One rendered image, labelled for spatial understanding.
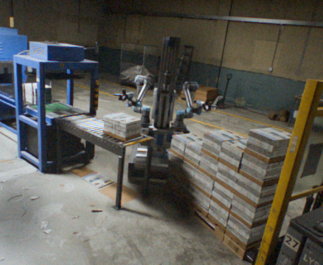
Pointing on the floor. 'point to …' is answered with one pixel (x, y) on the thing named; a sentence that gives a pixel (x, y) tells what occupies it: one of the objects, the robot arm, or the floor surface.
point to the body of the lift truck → (311, 239)
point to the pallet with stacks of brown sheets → (202, 93)
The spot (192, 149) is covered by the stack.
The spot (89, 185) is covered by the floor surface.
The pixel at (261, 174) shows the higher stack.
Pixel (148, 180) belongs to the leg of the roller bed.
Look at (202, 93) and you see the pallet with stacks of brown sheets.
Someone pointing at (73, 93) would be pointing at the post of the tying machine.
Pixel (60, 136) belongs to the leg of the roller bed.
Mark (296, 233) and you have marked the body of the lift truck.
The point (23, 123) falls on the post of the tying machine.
